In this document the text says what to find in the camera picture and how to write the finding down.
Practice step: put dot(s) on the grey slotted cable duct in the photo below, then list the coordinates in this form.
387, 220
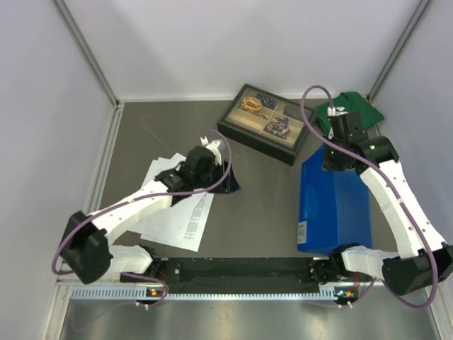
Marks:
150, 293

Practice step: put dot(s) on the green folded t-shirt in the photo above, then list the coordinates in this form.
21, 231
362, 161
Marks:
351, 102

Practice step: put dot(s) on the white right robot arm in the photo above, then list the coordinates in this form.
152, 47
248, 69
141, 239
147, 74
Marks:
423, 257

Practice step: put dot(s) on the white printed paper stack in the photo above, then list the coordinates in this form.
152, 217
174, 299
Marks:
181, 226

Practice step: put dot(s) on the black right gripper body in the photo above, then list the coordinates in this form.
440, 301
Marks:
333, 162

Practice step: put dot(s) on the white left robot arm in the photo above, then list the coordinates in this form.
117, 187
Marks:
88, 243

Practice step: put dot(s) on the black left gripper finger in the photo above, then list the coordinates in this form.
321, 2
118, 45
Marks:
217, 174
232, 185

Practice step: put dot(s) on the black compartment display box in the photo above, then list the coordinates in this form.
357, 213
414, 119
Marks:
265, 122

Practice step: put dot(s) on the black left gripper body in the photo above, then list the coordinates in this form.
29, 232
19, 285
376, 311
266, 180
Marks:
210, 178

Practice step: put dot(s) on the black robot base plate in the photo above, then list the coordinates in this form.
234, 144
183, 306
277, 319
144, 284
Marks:
230, 275

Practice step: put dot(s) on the blue plastic folder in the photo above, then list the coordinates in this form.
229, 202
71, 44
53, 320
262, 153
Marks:
333, 209

